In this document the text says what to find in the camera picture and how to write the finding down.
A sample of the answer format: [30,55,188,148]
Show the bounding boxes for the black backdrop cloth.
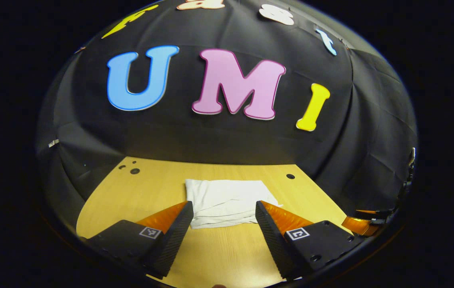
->
[35,0,418,224]

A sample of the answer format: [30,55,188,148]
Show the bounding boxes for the white jeans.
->
[185,179,283,230]

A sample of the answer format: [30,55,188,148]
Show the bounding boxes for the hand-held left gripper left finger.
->
[85,201,194,280]

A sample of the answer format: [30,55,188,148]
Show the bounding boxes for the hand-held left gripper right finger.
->
[255,201,365,280]

